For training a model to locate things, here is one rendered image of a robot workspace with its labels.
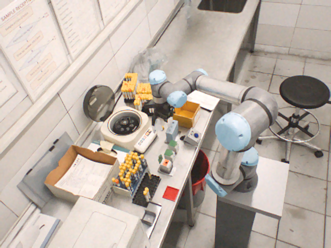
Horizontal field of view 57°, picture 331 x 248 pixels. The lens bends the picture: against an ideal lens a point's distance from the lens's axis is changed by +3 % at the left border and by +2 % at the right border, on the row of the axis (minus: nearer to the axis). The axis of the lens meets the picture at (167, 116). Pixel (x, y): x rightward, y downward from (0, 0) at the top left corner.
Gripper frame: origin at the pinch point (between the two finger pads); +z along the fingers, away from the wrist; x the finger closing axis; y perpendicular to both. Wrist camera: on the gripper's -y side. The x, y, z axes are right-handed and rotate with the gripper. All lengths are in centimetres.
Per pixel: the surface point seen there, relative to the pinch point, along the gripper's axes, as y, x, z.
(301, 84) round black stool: 45, 112, 45
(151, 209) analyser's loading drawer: 17.7, -36.1, 15.7
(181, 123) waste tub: 0.6, 17.1, 18.2
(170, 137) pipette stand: 2.2, 3.0, 14.1
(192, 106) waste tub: 0.4, 30.0, 14.9
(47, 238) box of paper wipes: -14, -72, 14
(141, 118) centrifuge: -17.3, 3.0, 9.4
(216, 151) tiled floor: 2, 65, 110
